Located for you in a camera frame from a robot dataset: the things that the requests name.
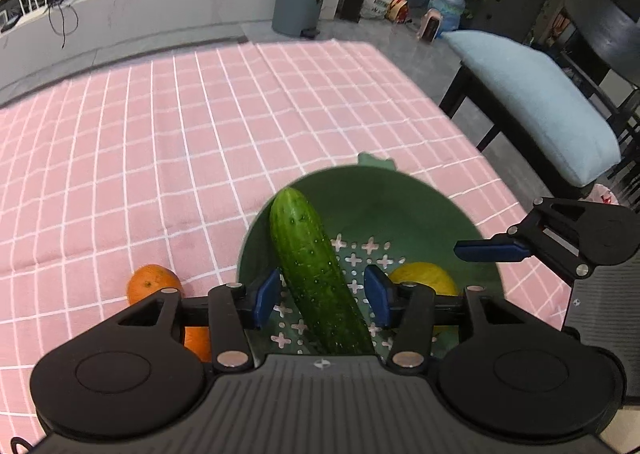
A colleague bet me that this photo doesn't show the green colander bowl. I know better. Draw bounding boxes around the green colander bowl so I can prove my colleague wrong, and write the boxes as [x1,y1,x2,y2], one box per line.
[236,153,503,363]

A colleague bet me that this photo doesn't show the blue water jug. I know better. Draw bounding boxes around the blue water jug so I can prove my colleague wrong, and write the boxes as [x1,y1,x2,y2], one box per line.
[427,0,465,36]

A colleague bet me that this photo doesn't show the green cucumber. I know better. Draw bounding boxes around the green cucumber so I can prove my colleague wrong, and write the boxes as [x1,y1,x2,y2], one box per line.
[269,188,374,356]

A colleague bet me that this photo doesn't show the white marble tv console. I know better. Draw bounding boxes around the white marble tv console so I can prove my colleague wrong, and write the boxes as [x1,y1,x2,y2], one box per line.
[1,0,276,98]

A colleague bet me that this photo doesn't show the white plastic shopping bag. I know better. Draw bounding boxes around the white plastic shopping bag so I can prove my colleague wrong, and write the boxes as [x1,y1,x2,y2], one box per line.
[360,0,393,20]

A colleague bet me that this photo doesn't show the pink checkered tablecloth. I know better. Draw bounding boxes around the pink checkered tablecloth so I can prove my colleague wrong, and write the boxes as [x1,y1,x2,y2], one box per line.
[0,39,573,444]

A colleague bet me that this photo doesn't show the white wifi router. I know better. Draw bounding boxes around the white wifi router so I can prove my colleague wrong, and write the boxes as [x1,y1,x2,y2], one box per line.
[6,0,49,22]

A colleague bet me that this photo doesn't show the orange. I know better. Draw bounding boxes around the orange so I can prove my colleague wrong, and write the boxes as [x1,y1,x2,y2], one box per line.
[126,264,183,306]
[183,326,212,363]

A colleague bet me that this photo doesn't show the black wooden chair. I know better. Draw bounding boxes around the black wooden chair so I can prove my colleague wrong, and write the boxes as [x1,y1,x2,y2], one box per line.
[438,0,640,213]

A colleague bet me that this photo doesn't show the green yellow pear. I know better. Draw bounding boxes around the green yellow pear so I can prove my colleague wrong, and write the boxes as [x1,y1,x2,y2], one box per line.
[388,262,460,296]

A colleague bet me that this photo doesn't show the light blue seat cushion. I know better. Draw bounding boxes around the light blue seat cushion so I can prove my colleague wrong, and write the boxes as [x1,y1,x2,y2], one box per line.
[441,29,623,189]

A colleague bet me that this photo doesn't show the black router cable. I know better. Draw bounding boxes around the black router cable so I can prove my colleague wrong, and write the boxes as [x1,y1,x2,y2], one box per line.
[46,0,82,50]

